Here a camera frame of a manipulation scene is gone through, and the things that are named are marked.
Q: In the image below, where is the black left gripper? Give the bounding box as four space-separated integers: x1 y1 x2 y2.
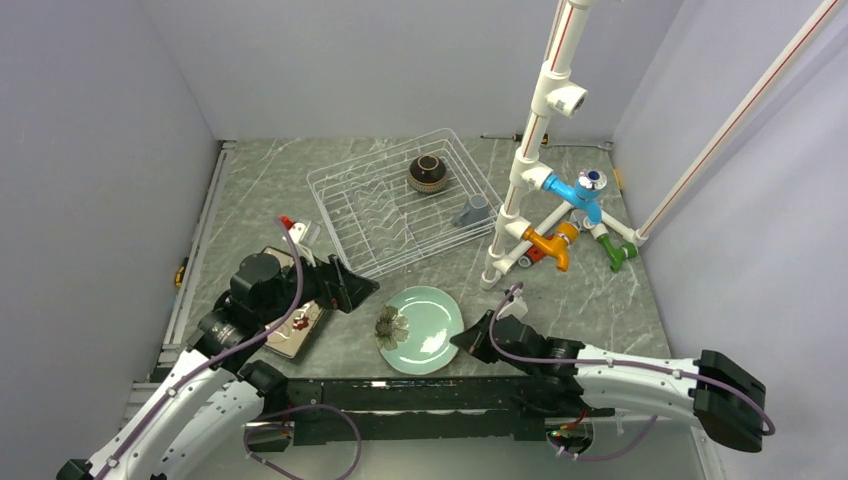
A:
258 243 379 325

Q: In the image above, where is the teal flower ceramic plate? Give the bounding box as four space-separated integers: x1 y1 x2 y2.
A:
374 286 464 376

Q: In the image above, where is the brown rectangular floral plate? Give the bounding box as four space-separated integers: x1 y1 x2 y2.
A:
254 246 329 361

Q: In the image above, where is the grey dotted ceramic mug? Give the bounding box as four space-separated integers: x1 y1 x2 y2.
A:
451 194 491 228

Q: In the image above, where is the brown patterned ceramic bowl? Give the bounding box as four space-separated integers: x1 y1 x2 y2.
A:
406 155 448 194

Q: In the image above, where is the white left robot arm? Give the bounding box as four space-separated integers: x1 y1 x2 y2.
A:
56 247 380 479

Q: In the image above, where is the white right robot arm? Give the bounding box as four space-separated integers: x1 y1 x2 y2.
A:
450 311 776 453

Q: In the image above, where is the orange pipe fitting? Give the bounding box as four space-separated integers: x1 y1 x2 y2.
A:
521 222 579 272

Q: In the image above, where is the green pipe fitting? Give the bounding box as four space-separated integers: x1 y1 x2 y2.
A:
596 234 638 272

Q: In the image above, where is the blue pipe valve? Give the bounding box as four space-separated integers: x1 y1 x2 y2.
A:
542 170 608 227

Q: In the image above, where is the white diagonal PVC pipe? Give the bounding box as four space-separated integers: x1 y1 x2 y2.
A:
631 0 847 247

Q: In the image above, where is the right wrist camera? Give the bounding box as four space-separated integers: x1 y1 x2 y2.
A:
499 290 528 320

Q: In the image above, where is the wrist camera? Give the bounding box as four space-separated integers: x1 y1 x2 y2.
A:
276 215 321 266
499 290 528 320

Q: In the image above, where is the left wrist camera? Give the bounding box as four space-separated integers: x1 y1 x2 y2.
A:
276 215 321 266

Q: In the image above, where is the white wire dish rack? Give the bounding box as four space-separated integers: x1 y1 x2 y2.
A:
307 128 502 278

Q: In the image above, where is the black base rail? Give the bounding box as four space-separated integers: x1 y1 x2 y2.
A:
288 376 613 446

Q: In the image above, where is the yellow handled screwdriver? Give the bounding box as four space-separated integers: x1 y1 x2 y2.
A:
479 133 549 146

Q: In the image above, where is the white PVC pipe frame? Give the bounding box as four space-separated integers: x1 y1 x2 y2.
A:
478 0 654 291

